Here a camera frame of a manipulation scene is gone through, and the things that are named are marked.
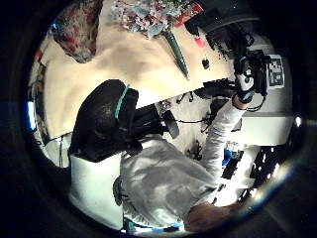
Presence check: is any black cable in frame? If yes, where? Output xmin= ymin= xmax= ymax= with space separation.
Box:
xmin=176 ymin=117 xmax=212 ymax=126

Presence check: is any floral patterned cloth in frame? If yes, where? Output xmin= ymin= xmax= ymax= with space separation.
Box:
xmin=51 ymin=0 xmax=104 ymax=64

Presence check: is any small pink object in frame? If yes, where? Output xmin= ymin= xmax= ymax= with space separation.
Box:
xmin=194 ymin=36 xmax=206 ymax=50

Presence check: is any flower bouquet with green stem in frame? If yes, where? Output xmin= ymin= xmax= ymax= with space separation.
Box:
xmin=110 ymin=0 xmax=205 ymax=81

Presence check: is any black equipment under table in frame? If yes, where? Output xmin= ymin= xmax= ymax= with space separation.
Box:
xmin=132 ymin=103 xmax=181 ymax=140

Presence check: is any black chair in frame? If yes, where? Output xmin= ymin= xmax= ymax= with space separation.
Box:
xmin=184 ymin=0 xmax=262 ymax=36

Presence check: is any the person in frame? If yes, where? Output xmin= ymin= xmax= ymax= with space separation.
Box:
xmin=113 ymin=133 xmax=247 ymax=233

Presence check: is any white marker cube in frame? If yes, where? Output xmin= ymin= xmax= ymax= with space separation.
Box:
xmin=266 ymin=54 xmax=286 ymax=89

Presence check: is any blue and white object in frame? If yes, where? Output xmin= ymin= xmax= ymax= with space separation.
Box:
xmin=221 ymin=141 xmax=245 ymax=167

